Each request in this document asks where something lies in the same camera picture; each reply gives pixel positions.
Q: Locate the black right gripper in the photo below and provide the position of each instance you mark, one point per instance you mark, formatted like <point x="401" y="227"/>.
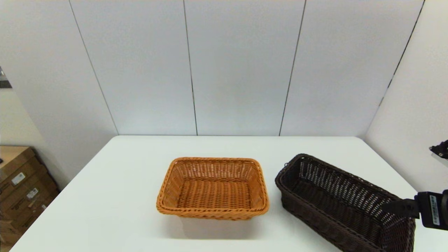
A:
<point x="428" y="211"/>

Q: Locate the dark brown wicker basket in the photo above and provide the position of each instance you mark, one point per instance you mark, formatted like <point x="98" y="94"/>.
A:
<point x="336" y="203"/>

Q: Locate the orange wicker basket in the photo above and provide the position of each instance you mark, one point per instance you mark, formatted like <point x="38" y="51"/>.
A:
<point x="213" y="192"/>

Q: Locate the brown cardboard box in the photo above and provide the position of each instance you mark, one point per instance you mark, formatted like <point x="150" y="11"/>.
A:
<point x="40" y="190"/>
<point x="14" y="155"/>
<point x="8" y="234"/>
<point x="27" y="175"/>
<point x="31" y="214"/>

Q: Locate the dark grey wall fixture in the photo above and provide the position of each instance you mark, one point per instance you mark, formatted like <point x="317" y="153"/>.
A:
<point x="4" y="82"/>

